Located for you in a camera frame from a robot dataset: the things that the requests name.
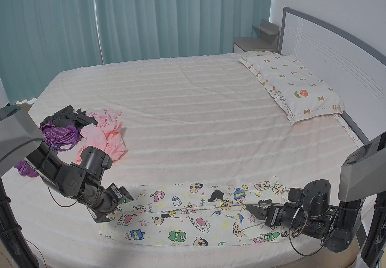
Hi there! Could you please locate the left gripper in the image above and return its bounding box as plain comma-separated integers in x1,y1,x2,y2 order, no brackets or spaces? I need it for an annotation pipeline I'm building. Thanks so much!
87,183,134,223

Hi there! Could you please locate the white printed pillow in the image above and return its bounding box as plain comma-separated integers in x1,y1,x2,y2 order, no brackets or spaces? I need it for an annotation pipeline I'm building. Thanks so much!
238,51,345,127

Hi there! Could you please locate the black garment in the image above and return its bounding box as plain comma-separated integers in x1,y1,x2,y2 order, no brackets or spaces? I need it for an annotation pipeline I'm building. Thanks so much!
40,105,98,128

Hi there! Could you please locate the purple satin garment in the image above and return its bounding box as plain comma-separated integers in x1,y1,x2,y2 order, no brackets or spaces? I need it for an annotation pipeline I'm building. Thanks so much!
15,123,82,177

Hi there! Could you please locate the pink garment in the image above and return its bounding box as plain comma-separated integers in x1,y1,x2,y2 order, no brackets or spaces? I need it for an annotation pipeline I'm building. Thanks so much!
74,107,128,163

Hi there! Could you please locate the bed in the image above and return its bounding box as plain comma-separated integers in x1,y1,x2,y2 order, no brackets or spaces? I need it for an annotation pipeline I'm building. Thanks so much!
0,6,386,268

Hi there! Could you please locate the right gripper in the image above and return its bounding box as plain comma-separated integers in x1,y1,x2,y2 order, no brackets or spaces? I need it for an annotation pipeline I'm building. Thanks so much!
246,199,291,229

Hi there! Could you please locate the white printed pyjama top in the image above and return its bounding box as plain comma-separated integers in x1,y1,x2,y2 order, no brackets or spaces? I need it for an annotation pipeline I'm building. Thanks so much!
98,176,290,247

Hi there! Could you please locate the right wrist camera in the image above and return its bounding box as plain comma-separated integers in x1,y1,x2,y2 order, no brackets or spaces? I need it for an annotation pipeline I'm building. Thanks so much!
286,188,304,203

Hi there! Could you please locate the blue-green curtain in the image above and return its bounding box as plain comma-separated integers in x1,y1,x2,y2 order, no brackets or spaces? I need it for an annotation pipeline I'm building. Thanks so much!
95,0,274,65
0,0,103,107

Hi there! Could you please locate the black cable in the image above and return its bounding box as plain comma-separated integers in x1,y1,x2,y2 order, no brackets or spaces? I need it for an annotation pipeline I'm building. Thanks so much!
0,138,44,165
288,226,329,257

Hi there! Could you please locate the grey white bedside table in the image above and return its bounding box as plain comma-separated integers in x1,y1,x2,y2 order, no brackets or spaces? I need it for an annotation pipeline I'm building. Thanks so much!
234,18,280,54

